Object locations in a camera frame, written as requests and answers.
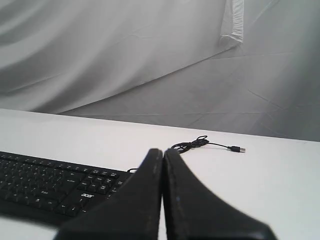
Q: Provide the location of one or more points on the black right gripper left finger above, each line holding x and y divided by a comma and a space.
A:
132, 213

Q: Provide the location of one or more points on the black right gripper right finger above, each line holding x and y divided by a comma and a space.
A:
193, 212

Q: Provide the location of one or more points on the black acer keyboard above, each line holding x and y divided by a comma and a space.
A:
51, 191

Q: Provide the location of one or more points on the white backdrop cloth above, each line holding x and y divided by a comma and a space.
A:
162, 62

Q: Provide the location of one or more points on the white cloth covered post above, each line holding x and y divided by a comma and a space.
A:
232, 27

